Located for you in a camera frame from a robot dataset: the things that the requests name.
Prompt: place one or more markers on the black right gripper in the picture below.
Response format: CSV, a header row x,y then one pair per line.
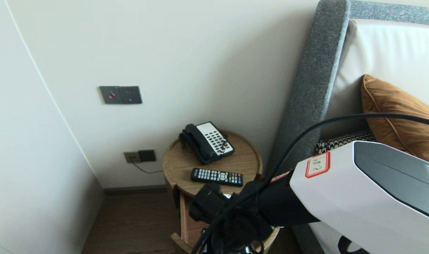
x,y
242,231

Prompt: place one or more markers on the black remote control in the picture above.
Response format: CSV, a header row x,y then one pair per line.
x,y
216,176

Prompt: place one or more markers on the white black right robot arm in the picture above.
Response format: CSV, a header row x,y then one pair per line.
x,y
359,197

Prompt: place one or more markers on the white bed sheet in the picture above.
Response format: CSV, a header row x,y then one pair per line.
x,y
327,241

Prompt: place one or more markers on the black and white telephone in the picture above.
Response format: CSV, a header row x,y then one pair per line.
x,y
214,137

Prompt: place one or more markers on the red bordered white label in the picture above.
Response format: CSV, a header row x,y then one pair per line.
x,y
317,164

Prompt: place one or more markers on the black telephone handset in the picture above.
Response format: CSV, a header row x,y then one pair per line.
x,y
199,140

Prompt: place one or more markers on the brown skirting board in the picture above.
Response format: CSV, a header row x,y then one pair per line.
x,y
136,190

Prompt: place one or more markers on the dark grey power socket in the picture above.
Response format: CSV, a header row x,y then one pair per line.
x,y
147,155

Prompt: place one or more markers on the black white houndstooth pillow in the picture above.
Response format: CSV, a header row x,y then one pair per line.
x,y
344,141

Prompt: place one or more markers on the brown velvet pillow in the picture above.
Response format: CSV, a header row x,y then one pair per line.
x,y
401,123

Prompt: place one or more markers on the white padded headboard cushion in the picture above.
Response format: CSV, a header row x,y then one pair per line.
x,y
383,53

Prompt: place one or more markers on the wall power outlet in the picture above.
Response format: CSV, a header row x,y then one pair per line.
x,y
131,157

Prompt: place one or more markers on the grey wall outlet plate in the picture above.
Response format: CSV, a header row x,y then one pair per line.
x,y
132,95

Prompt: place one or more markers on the grey switch plate red button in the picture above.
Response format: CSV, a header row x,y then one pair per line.
x,y
111,95

